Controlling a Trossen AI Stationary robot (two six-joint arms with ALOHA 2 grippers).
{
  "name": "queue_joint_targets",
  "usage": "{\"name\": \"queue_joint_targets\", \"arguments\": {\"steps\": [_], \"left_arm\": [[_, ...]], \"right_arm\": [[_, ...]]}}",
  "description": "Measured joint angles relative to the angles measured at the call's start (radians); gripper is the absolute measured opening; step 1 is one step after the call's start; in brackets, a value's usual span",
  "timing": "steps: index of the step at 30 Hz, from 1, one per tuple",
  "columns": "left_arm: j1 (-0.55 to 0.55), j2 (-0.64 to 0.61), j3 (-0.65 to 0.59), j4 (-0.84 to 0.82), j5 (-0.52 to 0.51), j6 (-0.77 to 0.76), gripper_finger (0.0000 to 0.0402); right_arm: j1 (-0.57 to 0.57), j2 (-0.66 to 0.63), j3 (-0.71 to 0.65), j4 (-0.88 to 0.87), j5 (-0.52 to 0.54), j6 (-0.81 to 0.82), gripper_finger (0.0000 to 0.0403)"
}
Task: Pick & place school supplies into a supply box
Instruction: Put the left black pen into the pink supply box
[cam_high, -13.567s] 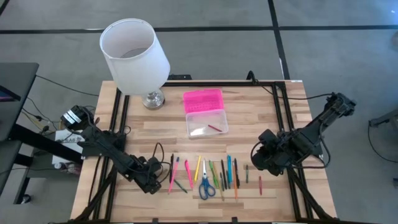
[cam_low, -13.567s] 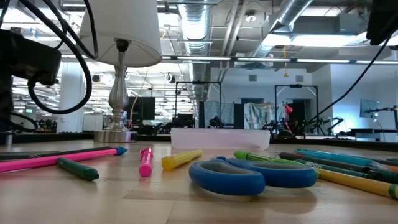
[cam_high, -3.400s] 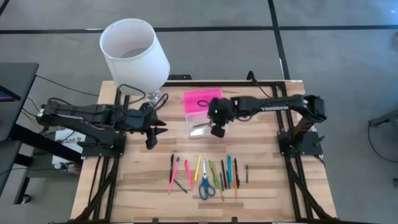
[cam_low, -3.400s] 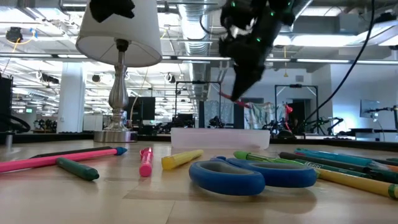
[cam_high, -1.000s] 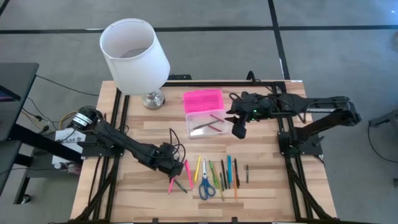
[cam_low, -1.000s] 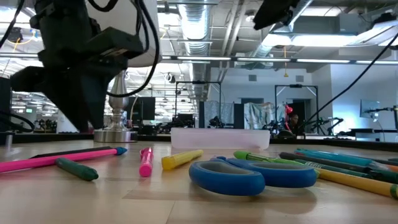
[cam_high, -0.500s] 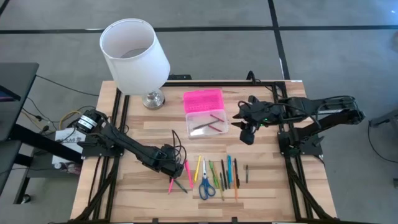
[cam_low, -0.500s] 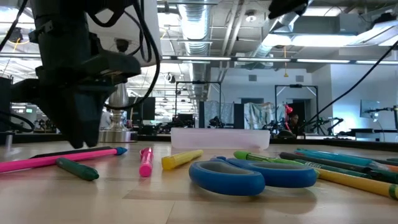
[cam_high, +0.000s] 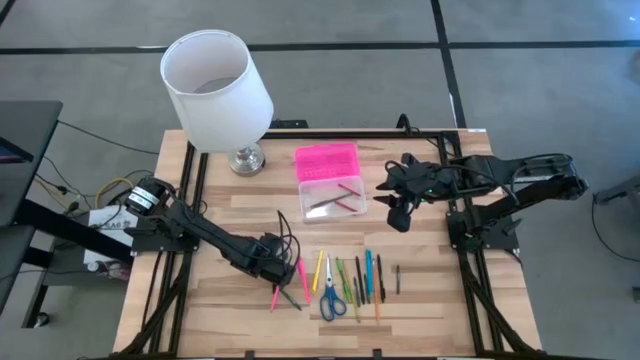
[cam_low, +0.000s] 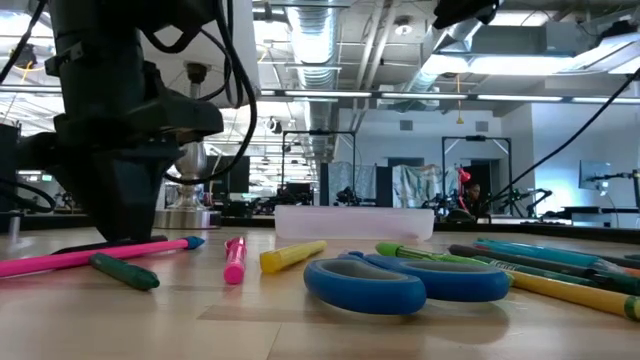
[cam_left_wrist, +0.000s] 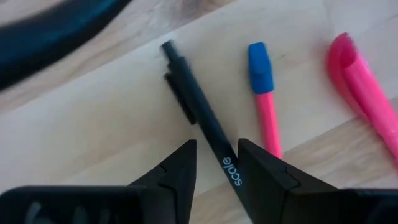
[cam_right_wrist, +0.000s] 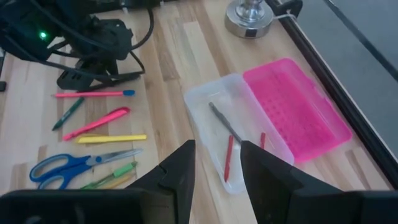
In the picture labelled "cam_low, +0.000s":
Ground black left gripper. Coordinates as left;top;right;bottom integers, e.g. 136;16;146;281
14;62;225;244

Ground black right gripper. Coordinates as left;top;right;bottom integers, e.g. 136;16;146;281
432;0;502;30

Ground black pencil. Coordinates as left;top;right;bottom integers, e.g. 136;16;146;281
49;234;169;256

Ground green crayon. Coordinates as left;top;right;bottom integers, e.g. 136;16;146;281
89;253;161;292

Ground pink pencil with blue tip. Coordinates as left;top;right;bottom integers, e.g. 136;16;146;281
0;236;206;279

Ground pink highlighter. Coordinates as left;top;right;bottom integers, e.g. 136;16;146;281
223;236;248;286

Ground yellow highlighter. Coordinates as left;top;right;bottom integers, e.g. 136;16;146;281
259;240;329;274

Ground clear box with pink lid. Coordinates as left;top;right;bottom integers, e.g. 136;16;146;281
274;204;436;242

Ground dark grey marker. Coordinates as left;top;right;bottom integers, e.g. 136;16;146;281
448;244;601;279

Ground light green pen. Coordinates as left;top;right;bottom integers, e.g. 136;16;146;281
375;241;516;286

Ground blue handled scissors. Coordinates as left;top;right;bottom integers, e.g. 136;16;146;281
303;250;511;316

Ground teal pen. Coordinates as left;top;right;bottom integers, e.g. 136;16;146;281
473;238;626;275

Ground dark green marker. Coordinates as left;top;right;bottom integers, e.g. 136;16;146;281
472;255;640;296

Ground black pen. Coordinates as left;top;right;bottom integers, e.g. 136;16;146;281
602;253;640;269

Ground yellow pencil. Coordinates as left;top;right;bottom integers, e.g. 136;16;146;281
504;269;640;322

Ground white shade silver table lamp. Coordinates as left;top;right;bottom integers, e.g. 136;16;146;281
144;0;263;231

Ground black monitor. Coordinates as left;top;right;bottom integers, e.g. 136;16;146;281
205;155;251;195

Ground pale draped sheet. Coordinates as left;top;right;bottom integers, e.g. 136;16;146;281
328;160;377;205
391;163;449;209

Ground person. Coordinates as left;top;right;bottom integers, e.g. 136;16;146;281
464;183;486;211

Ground black monitor stand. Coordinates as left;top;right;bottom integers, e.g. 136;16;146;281
584;169;640;211

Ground silver ventilation duct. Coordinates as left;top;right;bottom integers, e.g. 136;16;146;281
284;0;342;161
404;19;504;94

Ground thick black looped cable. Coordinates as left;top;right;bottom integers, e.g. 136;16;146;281
0;177;57;214

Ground yellow hanging cord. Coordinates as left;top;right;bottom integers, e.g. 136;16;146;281
454;74;464;125

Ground long black arm cable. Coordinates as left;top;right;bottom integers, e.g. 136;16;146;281
477;67;640;214

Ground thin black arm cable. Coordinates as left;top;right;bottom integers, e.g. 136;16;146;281
0;0;49;84

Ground pale wall monitor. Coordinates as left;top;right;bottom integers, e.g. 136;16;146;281
578;159;612;191

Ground black aluminium table frame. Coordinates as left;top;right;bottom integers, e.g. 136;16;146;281
0;212;640;246

